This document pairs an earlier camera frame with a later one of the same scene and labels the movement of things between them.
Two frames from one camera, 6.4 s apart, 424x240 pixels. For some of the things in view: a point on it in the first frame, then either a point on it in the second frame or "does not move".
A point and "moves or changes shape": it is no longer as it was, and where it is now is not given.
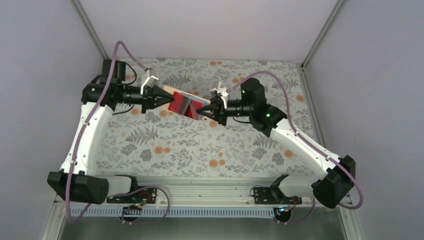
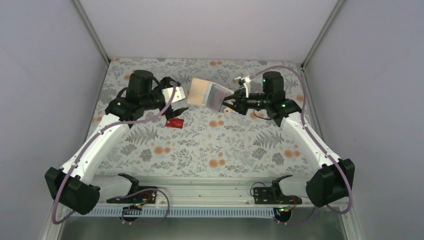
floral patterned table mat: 146,142 does not move
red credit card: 180,103 moves or changes shape
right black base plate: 264,196 does not move
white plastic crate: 174,212 does not move
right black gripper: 220,110 -> 240,103
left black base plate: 148,196 does not move
